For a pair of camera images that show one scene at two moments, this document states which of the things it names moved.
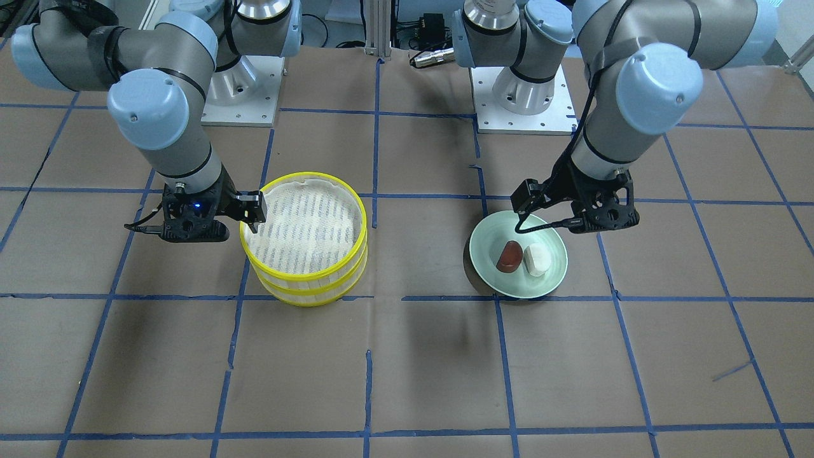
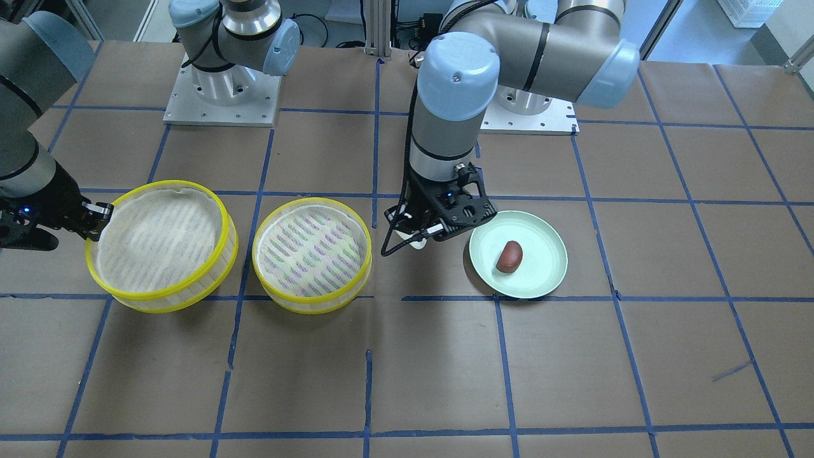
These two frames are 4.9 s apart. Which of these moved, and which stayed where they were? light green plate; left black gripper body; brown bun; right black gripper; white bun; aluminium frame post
Moved: white bun; left black gripper body; right black gripper
Stayed: aluminium frame post; brown bun; light green plate
